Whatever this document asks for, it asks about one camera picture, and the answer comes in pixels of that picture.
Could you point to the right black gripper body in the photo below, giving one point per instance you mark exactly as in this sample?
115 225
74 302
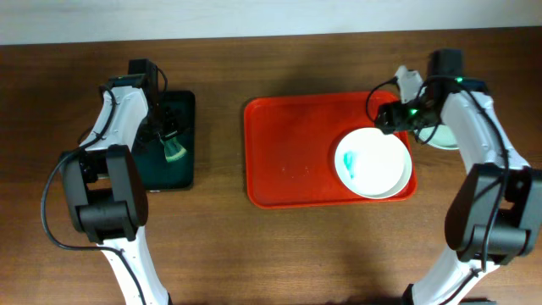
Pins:
385 117

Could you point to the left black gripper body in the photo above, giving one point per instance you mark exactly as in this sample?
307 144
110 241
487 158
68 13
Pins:
168 128

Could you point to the green yellow sponge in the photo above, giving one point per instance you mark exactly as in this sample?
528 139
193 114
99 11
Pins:
173 150

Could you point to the pale green plate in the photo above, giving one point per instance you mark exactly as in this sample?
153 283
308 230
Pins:
439 137

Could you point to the white plate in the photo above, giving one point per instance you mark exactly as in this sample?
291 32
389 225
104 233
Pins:
372 164

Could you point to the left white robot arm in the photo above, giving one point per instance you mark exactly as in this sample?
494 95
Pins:
106 198

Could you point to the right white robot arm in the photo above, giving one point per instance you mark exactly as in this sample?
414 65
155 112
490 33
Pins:
496 215

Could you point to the black water tray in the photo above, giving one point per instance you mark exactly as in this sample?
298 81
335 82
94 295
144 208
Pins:
156 172

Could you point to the red serving tray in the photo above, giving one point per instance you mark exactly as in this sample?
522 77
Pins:
290 146

